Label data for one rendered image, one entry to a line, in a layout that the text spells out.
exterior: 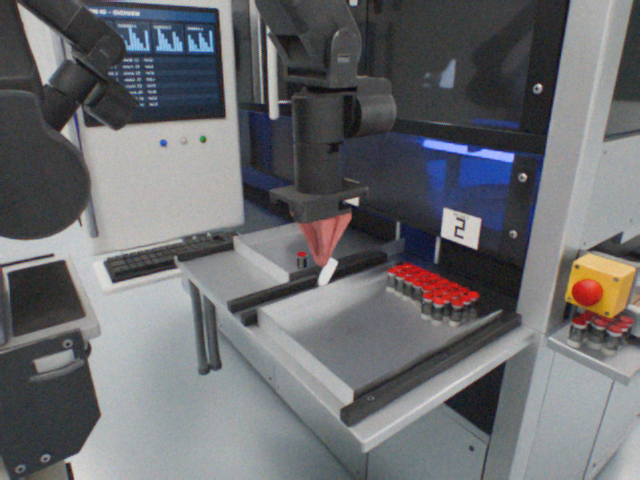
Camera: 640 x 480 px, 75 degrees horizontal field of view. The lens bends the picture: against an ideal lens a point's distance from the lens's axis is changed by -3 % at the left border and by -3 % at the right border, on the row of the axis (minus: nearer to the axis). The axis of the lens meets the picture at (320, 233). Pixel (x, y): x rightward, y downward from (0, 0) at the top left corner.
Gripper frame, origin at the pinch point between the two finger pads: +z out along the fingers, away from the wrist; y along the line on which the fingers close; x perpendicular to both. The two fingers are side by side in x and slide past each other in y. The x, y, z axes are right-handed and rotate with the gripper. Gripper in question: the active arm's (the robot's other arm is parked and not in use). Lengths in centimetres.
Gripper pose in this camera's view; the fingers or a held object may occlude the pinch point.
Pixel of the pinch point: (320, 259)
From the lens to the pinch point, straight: 53.6
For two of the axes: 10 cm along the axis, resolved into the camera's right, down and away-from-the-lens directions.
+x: -5.9, -2.8, 7.6
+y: 8.1, -2.3, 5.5
